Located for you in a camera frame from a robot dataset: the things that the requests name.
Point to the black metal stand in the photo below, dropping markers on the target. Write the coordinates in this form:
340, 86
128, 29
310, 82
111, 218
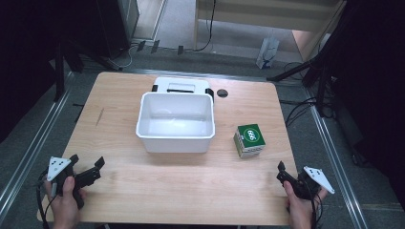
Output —
59, 73

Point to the person's left hand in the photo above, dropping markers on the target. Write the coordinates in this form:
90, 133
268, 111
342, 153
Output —
64, 205

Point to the light wooden shelf unit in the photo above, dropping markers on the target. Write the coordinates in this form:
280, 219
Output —
270, 17

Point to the green and white box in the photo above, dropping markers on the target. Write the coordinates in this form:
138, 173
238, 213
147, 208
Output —
250, 140

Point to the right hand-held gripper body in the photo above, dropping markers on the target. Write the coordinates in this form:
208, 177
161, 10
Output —
302, 187

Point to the black tripod stand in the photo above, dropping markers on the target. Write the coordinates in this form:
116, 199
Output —
318, 68

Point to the black cabinet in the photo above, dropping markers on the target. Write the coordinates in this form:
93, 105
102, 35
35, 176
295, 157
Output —
117, 25

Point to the person's right hand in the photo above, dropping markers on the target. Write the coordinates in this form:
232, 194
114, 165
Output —
300, 210

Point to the white lid with black latches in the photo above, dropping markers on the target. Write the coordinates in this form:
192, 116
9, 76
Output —
181, 84

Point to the white plastic bag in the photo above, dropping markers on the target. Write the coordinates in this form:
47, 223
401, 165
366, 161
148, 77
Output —
267, 51

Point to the metal floor rail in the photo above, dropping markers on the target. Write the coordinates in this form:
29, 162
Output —
30, 144
337, 159

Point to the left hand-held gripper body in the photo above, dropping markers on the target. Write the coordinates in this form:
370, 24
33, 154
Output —
83, 178

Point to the white plastic bin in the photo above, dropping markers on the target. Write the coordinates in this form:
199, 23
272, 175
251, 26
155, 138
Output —
175, 124

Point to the black tape strip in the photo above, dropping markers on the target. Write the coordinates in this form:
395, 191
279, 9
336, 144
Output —
141, 45
180, 50
155, 46

